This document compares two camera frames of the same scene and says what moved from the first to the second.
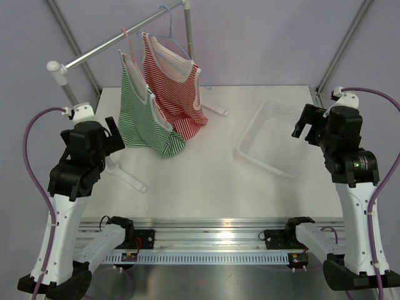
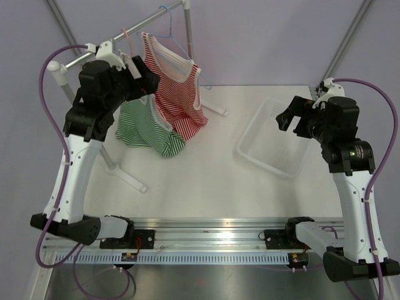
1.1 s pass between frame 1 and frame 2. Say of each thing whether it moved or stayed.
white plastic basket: stayed
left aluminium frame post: stayed
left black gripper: moved
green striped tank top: stayed
